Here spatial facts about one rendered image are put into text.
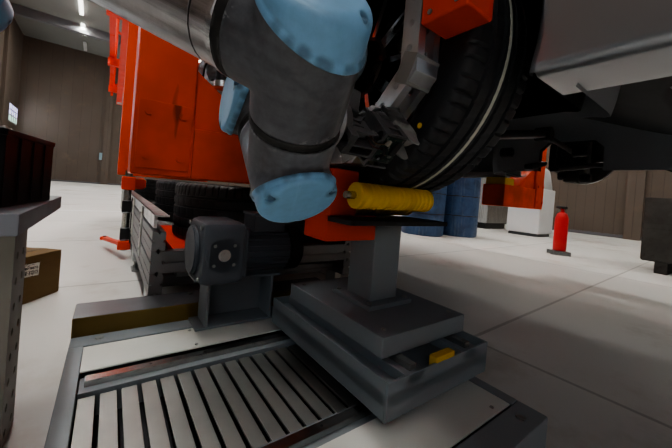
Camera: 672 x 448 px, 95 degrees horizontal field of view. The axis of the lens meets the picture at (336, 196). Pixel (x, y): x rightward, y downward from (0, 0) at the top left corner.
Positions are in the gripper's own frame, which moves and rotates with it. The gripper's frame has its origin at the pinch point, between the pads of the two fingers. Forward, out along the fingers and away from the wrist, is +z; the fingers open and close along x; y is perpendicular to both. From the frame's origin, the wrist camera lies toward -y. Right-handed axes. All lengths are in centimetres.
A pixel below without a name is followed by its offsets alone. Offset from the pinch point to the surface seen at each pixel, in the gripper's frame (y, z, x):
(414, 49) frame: -6.4, -6.2, 13.3
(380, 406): 38, -4, -35
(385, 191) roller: 3.1, 1.4, -12.7
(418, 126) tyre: -1.5, 2.0, 2.0
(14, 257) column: -4, -61, -45
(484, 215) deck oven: -202, 635, -249
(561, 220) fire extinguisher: -51, 387, -82
